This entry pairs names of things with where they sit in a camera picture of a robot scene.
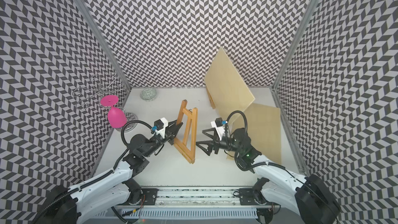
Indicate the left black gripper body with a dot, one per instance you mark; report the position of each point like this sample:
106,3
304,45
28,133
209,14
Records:
168,137

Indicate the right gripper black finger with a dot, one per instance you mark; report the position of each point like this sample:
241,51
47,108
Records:
206,146
211,133

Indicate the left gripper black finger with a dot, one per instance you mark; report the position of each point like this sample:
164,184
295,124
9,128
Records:
171,125
175,127

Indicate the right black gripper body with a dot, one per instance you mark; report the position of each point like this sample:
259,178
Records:
220,145

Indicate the small wooden easel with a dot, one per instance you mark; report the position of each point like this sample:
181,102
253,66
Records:
210,99

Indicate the plywood board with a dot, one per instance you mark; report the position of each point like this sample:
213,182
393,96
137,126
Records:
264,128
227,89

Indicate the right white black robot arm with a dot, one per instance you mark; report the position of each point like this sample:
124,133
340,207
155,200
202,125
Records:
307,196

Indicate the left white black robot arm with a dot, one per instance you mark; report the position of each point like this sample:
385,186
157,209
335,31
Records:
78,203

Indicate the pink plastic wine glass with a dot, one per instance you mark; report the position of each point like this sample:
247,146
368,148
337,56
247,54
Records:
115,116

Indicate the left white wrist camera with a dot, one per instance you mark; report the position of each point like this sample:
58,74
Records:
159,127

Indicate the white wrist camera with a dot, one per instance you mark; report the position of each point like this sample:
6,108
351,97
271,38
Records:
219,126
159,127

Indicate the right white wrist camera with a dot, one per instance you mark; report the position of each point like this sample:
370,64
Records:
219,126

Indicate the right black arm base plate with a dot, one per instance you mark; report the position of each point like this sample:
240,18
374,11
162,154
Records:
250,197

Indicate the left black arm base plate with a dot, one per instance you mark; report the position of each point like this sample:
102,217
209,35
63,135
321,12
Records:
146,196

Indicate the aluminium front rail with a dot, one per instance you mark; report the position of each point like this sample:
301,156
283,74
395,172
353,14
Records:
186,203

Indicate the metal wire glass rack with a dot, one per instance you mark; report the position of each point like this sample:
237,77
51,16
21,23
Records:
99,86

